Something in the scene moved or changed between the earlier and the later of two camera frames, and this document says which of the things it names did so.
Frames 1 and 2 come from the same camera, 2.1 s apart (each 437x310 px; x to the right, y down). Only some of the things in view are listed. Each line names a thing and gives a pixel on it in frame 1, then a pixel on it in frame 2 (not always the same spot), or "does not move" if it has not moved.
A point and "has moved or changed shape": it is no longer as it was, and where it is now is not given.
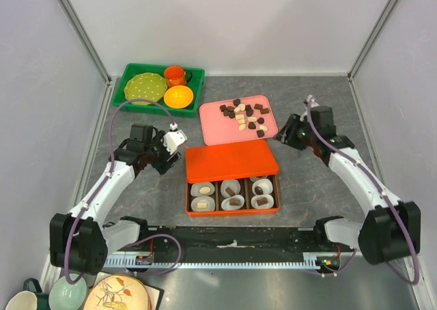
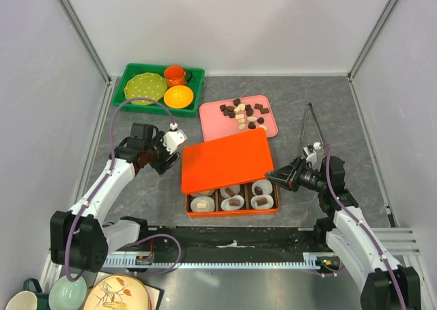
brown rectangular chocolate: [235, 201] does not move
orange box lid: [229, 161] has moved or changed shape
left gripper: [164, 166] does not move
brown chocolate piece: [229, 191] does not move
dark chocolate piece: [261, 201] does not move
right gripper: [294, 123] → [288, 176]
